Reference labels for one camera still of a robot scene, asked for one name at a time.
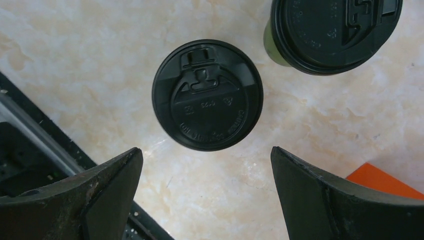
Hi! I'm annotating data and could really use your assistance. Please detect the orange paper bag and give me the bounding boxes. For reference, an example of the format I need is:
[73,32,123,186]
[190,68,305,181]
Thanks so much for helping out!
[346,163,424,200]

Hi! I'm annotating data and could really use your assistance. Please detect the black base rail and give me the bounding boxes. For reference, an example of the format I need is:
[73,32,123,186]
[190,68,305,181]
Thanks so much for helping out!
[0,74,171,240]

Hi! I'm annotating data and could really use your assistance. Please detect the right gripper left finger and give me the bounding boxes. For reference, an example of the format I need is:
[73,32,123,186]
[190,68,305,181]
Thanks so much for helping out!
[0,147,143,240]

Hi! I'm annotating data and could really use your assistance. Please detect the green paper coffee cup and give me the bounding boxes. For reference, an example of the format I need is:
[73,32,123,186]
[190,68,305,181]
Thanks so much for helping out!
[263,20,291,67]

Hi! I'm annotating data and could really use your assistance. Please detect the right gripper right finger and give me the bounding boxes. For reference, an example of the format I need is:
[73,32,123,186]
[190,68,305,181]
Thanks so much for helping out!
[270,146,424,240]

